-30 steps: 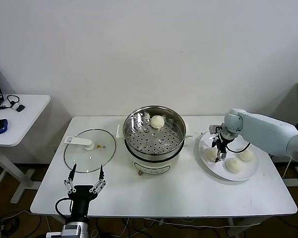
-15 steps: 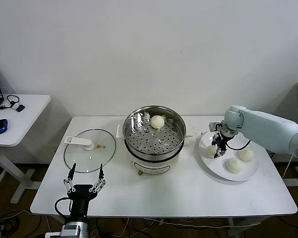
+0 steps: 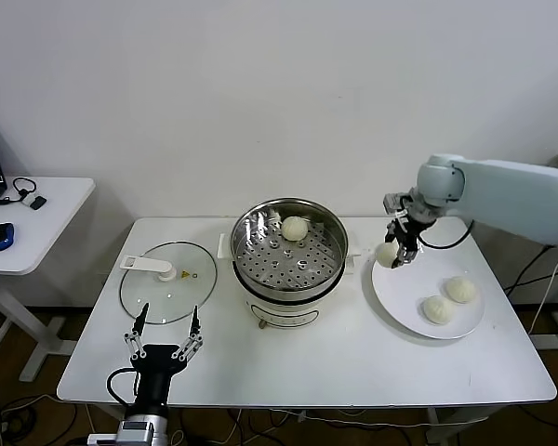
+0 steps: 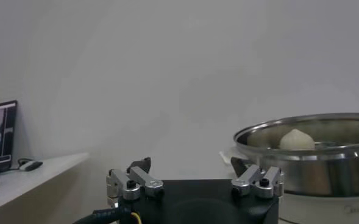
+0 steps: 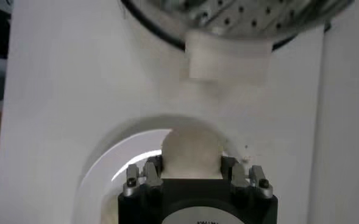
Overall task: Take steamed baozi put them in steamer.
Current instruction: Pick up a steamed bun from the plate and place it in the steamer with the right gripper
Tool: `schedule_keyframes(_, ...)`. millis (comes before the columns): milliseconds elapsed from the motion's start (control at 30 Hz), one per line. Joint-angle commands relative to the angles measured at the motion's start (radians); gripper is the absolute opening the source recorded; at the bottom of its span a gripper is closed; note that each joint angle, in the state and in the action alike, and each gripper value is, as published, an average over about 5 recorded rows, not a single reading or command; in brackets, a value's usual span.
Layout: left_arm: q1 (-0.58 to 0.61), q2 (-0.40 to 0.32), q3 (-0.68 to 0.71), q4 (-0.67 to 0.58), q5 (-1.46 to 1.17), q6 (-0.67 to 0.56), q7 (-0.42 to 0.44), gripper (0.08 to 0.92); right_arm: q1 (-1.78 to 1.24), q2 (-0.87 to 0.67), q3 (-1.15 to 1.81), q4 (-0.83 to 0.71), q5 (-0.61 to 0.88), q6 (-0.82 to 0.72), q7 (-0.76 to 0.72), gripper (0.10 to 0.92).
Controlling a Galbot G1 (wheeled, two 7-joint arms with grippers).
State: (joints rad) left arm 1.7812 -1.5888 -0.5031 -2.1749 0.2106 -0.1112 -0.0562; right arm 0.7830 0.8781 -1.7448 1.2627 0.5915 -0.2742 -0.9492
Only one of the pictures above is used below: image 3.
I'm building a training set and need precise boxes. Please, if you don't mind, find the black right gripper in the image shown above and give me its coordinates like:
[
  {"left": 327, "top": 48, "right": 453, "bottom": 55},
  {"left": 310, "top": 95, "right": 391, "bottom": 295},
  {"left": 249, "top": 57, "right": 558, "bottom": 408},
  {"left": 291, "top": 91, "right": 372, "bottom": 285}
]
[{"left": 383, "top": 216, "right": 429, "bottom": 270}]

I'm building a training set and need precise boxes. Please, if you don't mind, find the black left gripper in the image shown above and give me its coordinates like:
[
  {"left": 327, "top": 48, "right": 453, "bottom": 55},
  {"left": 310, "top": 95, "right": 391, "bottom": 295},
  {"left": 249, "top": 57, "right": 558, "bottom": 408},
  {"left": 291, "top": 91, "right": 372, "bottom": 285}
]
[{"left": 123, "top": 301, "right": 205, "bottom": 409}]

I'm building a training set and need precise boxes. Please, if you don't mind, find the white steamed baozi bun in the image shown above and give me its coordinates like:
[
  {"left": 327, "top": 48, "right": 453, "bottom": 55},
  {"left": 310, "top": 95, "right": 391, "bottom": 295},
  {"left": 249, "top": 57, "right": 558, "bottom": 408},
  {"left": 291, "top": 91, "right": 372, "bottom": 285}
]
[
  {"left": 443, "top": 275, "right": 481, "bottom": 306},
  {"left": 375, "top": 242, "right": 400, "bottom": 269},
  {"left": 280, "top": 216, "right": 310, "bottom": 242},
  {"left": 420, "top": 295, "right": 457, "bottom": 325}
]

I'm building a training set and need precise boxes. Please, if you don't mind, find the stainless steel steamer basket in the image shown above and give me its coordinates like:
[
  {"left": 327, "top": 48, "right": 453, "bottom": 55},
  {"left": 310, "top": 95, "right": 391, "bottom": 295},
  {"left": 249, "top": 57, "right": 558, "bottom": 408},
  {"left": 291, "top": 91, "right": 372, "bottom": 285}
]
[{"left": 231, "top": 198, "right": 350, "bottom": 298}]

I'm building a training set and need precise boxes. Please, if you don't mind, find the white round plate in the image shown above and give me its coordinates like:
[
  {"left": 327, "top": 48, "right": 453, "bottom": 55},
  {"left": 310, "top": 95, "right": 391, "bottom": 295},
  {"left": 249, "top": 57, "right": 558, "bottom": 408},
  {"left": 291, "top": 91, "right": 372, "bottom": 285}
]
[{"left": 370, "top": 245, "right": 486, "bottom": 340}]

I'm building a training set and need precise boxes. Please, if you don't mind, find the white electric cooking pot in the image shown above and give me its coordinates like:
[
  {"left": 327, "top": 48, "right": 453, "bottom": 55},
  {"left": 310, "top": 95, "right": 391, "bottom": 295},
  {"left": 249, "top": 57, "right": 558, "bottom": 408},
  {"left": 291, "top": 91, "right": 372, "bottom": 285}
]
[{"left": 218, "top": 230, "right": 362, "bottom": 332}]

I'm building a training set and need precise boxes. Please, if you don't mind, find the blue computer mouse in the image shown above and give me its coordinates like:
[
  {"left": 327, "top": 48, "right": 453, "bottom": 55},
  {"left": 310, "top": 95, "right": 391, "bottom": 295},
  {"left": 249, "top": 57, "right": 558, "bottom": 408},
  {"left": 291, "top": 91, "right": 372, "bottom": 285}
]
[{"left": 0, "top": 222, "right": 17, "bottom": 252}]

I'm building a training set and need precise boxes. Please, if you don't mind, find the glass lid with white handle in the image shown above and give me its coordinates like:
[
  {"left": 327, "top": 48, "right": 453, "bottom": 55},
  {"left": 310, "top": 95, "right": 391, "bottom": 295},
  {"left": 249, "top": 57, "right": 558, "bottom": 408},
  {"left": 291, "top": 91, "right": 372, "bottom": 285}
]
[{"left": 119, "top": 240, "right": 219, "bottom": 325}]

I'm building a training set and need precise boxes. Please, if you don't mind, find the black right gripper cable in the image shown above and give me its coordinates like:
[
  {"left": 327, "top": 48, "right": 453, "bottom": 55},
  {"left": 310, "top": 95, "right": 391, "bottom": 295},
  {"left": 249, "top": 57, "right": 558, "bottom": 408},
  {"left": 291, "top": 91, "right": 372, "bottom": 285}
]
[{"left": 418, "top": 217, "right": 475, "bottom": 250}]

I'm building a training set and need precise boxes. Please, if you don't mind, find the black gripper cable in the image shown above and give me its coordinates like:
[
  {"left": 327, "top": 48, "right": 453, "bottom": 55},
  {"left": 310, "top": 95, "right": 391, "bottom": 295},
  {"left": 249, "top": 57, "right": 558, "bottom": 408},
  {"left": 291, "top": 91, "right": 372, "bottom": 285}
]
[
  {"left": 106, "top": 366, "right": 139, "bottom": 408},
  {"left": 418, "top": 217, "right": 475, "bottom": 250}
]

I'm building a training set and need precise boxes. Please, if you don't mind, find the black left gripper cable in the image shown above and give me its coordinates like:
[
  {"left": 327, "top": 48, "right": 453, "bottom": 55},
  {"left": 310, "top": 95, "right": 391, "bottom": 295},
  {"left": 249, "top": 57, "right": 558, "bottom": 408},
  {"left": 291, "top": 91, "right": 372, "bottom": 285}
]
[{"left": 106, "top": 366, "right": 139, "bottom": 408}]

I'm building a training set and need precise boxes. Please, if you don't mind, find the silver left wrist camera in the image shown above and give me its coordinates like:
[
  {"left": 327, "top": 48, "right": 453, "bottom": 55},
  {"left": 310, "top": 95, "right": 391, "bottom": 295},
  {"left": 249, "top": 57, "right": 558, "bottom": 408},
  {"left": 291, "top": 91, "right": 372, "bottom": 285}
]
[{"left": 117, "top": 420, "right": 157, "bottom": 442}]

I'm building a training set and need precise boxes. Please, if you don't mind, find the black adapter cable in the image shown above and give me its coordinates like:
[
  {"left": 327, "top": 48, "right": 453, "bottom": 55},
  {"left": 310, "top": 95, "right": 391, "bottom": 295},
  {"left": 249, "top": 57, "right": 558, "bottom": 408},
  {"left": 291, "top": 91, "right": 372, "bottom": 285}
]
[{"left": 504, "top": 245, "right": 554, "bottom": 296}]

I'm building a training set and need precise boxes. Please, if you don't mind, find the black floor cable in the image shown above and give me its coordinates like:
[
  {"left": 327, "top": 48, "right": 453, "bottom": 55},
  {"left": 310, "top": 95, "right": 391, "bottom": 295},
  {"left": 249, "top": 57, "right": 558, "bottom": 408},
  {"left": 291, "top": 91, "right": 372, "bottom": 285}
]
[
  {"left": 171, "top": 407, "right": 424, "bottom": 446},
  {"left": 0, "top": 392, "right": 94, "bottom": 446}
]

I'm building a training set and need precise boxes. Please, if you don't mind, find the white hanging cable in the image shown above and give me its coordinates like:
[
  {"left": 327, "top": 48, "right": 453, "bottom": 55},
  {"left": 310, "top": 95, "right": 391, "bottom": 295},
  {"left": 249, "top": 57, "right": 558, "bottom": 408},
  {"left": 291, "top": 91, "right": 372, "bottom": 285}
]
[{"left": 528, "top": 248, "right": 558, "bottom": 335}]

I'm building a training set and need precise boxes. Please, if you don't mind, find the black earphone cable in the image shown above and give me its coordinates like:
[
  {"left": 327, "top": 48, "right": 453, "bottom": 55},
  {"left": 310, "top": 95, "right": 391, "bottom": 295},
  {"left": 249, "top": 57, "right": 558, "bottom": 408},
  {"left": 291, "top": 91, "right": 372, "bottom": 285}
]
[{"left": 12, "top": 177, "right": 39, "bottom": 205}]

